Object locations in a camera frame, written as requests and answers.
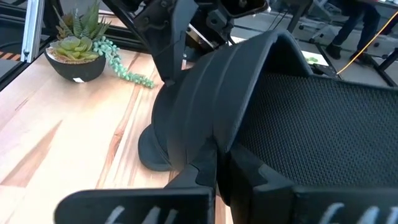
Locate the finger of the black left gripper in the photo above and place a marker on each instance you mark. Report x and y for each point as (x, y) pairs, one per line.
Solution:
(169, 40)

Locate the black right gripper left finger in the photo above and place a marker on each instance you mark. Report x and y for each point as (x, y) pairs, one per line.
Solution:
(140, 207)

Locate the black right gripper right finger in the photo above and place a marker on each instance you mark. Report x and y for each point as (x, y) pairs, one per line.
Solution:
(311, 205)

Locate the black rubber slide sandal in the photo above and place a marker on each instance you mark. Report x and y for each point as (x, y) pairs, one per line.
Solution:
(311, 124)

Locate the potted succulent black bowl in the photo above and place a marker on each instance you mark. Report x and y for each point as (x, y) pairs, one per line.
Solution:
(77, 67)

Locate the person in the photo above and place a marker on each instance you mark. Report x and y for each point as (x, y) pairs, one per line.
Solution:
(367, 21)

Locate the black metal stand leg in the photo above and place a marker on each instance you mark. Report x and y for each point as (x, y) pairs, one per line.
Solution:
(385, 63)

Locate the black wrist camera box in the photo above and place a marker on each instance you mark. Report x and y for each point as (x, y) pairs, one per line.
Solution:
(245, 6)

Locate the aluminium frame post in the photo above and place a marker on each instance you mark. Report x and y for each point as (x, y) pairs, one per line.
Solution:
(32, 28)

